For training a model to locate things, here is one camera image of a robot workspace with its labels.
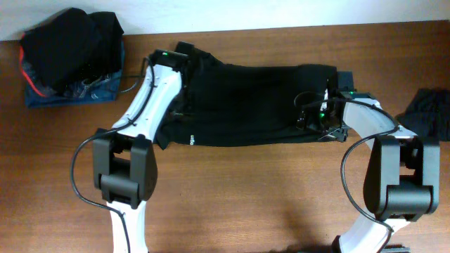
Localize black t-shirt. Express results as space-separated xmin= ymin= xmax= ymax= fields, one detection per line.
xmin=155 ymin=48 xmax=338 ymax=149

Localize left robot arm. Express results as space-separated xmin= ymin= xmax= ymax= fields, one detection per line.
xmin=93 ymin=41 xmax=196 ymax=252

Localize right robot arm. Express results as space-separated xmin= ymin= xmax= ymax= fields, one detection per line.
xmin=294 ymin=74 xmax=440 ymax=253

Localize folded blue jeans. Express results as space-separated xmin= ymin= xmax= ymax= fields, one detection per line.
xmin=25 ymin=40 xmax=124 ymax=108

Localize crumpled dark navy garment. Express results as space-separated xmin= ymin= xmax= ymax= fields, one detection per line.
xmin=396 ymin=89 xmax=449 ymax=141

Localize folded black garment on pile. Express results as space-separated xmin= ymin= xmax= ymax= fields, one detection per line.
xmin=20 ymin=8 xmax=124 ymax=93

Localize grey garment with pink trim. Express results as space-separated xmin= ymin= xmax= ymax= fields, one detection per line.
xmin=19 ymin=31 xmax=58 ymax=100

